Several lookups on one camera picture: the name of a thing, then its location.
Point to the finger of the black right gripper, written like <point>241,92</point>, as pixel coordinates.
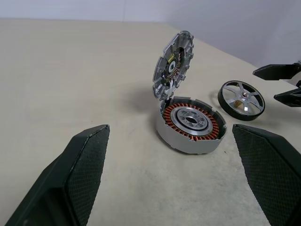
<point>277,73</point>
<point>291,96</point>

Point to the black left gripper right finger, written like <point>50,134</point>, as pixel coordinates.
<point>272,174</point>

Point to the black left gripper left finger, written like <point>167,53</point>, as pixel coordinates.
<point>70,179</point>

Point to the black silver spoked rotor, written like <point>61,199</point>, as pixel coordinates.
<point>244,100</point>

